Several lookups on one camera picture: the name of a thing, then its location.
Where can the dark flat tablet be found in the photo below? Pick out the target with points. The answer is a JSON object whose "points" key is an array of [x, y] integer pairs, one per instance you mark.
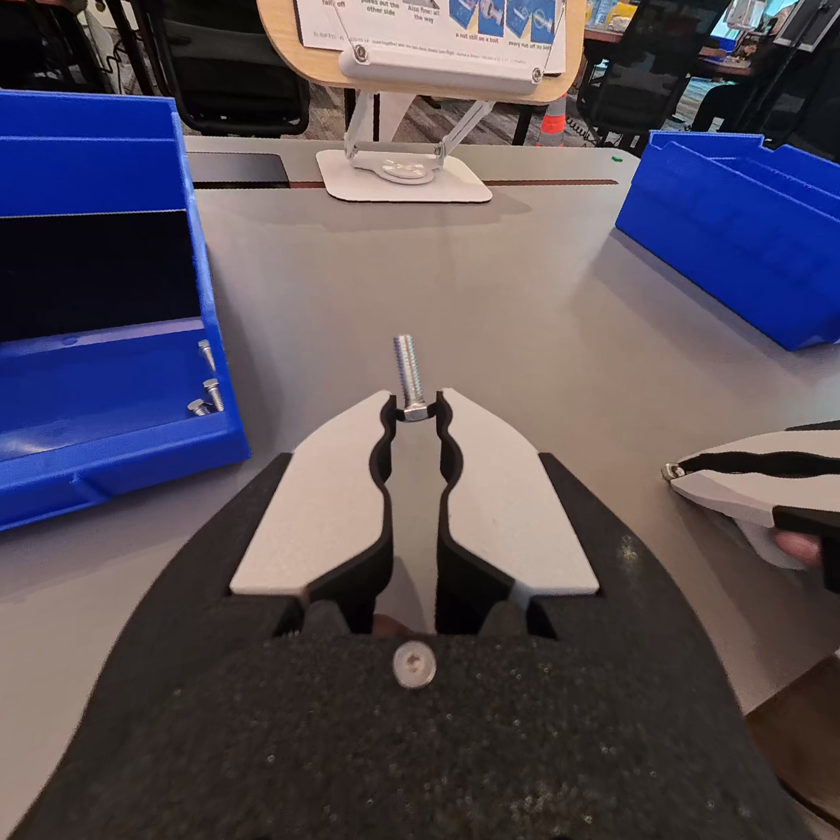
{"points": [[236, 169]]}

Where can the white document stand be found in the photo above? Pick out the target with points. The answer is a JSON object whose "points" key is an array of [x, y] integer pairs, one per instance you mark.
{"points": [[407, 184]]}

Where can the white instruction board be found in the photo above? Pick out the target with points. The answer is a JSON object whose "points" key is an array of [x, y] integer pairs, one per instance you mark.
{"points": [[433, 33]]}

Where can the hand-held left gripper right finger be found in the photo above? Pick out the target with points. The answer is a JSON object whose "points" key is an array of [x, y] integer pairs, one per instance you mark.
{"points": [[519, 525]]}

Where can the person's right hand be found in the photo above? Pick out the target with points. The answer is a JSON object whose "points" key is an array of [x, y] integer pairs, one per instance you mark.
{"points": [[798, 547]]}

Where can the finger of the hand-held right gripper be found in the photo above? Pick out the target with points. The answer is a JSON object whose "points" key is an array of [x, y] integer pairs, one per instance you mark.
{"points": [[775, 492], [775, 444]]}

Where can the black office chair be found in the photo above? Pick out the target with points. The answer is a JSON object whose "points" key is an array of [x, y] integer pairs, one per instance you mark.
{"points": [[223, 66], [650, 66]]}

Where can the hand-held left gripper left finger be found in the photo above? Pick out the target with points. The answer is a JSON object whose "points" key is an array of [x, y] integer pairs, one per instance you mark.
{"points": [[309, 525]]}

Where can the instruction sheet on stand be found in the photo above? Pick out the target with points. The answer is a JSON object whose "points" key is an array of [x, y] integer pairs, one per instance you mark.
{"points": [[276, 26]]}

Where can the orange striped traffic cone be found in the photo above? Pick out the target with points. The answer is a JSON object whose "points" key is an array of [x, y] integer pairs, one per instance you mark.
{"points": [[554, 121]]}

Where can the blue divided storage bin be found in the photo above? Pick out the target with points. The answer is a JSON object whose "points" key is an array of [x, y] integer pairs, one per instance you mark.
{"points": [[92, 420]]}

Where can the silver hex nut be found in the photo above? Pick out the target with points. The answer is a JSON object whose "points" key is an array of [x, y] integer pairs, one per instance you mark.
{"points": [[672, 471]]}

